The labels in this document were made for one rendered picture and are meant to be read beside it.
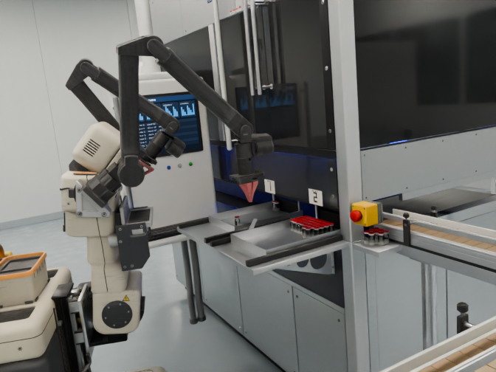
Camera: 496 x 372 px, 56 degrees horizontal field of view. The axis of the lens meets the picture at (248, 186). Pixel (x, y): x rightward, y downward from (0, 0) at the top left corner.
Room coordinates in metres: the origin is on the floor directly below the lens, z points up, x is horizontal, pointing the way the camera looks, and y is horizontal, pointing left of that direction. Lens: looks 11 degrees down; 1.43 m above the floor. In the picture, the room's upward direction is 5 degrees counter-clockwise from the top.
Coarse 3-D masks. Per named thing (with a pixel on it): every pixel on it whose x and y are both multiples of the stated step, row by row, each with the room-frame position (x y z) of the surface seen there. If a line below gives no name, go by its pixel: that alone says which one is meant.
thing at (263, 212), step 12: (264, 204) 2.20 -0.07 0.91; (216, 216) 2.08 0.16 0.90; (228, 216) 2.11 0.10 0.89; (240, 216) 2.11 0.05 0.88; (252, 216) 2.09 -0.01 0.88; (264, 216) 2.07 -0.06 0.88; (276, 216) 1.93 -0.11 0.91; (288, 216) 1.96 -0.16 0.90; (228, 228) 1.89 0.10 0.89; (240, 228) 1.85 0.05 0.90
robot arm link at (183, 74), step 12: (156, 48) 1.36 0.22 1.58; (168, 48) 1.41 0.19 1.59; (156, 60) 1.43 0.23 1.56; (168, 60) 1.40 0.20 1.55; (180, 60) 1.42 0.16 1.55; (168, 72) 1.43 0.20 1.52; (180, 72) 1.42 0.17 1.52; (192, 72) 1.44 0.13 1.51; (192, 84) 1.44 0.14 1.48; (204, 84) 1.45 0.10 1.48; (204, 96) 1.46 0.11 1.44; (216, 96) 1.47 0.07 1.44; (216, 108) 1.48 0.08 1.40; (228, 108) 1.49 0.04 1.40; (228, 120) 1.49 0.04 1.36; (240, 120) 1.50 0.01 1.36; (252, 132) 1.52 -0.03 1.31
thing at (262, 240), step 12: (300, 216) 1.89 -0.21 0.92; (264, 228) 1.80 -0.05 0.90; (276, 228) 1.83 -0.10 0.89; (288, 228) 1.85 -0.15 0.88; (240, 240) 1.66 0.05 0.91; (252, 240) 1.73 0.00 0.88; (264, 240) 1.72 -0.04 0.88; (276, 240) 1.71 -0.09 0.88; (288, 240) 1.69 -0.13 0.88; (300, 240) 1.58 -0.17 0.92; (312, 240) 1.60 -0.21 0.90; (252, 252) 1.59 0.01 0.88; (264, 252) 1.51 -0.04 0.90
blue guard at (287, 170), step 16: (224, 160) 2.46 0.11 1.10; (256, 160) 2.16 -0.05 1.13; (272, 160) 2.03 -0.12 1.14; (288, 160) 1.93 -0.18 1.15; (304, 160) 1.82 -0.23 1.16; (320, 160) 1.73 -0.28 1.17; (336, 160) 1.65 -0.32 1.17; (224, 176) 2.48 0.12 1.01; (272, 176) 2.04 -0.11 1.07; (288, 176) 1.93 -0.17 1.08; (304, 176) 1.83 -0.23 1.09; (320, 176) 1.74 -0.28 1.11; (336, 176) 1.66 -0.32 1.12; (288, 192) 1.94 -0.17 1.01; (304, 192) 1.84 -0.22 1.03; (336, 192) 1.66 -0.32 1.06
